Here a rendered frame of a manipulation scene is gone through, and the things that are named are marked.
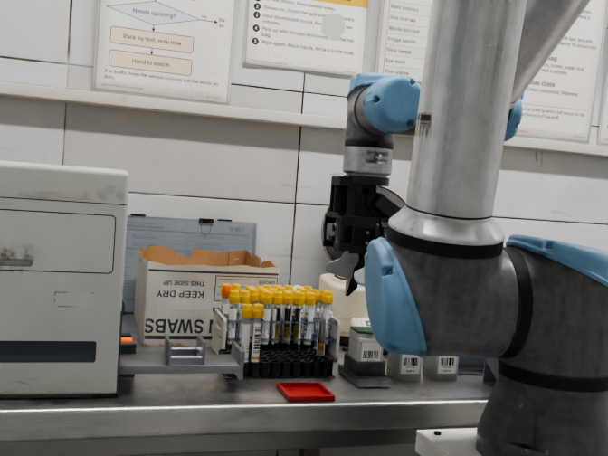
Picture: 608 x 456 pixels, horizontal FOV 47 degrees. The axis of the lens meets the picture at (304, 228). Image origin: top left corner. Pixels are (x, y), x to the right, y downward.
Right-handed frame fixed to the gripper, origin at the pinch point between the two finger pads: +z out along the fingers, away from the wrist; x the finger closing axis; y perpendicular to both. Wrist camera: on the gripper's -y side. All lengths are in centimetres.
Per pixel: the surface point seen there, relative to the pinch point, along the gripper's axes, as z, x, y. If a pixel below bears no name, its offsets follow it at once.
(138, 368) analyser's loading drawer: 8.2, 5.4, 35.3
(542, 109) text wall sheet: -42, -54, -69
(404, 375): 10.8, 1.5, -6.4
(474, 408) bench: 13.0, 11.9, -12.8
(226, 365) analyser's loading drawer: 7.9, 5.7, 23.4
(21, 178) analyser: -16, 6, 51
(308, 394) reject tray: 11.7, 7.6, 11.8
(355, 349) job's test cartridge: 6.9, 0.6, 2.1
